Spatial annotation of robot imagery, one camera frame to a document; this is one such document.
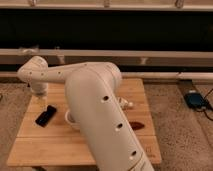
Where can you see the white patterned box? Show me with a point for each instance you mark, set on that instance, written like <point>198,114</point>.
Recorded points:
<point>125,104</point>

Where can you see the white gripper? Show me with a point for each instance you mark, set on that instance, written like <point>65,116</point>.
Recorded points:
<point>39,89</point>

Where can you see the white shelf rail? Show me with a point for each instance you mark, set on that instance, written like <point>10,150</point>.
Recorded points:
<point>123,58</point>

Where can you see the black smartphone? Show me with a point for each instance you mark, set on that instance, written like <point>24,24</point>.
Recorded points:
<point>46,116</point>

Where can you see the wooden table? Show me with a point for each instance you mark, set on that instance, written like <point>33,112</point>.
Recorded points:
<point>58,144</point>

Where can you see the blue device on floor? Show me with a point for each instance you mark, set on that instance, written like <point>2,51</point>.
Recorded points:
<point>194,100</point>

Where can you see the white ceramic cup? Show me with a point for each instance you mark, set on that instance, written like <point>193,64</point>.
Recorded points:
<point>69,119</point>

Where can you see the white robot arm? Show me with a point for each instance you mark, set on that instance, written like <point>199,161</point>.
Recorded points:
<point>90,94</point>

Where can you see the dark red pepper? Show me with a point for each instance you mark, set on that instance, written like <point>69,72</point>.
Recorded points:
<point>137,125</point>

